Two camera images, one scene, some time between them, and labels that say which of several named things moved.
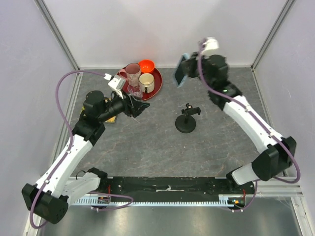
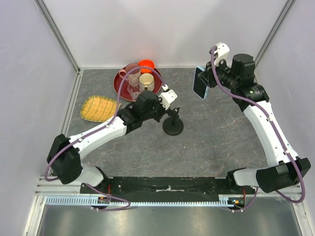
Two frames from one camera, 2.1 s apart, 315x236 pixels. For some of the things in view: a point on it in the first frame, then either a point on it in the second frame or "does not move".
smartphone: [180, 74] → [200, 87]
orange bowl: [146, 66] does not move
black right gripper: [190, 64] → [208, 76]
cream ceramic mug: [146, 82] does not move
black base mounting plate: [173, 187] does not move
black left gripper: [133, 107] → [164, 111]
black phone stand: [186, 124] → [173, 126]
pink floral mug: [133, 71] does not move
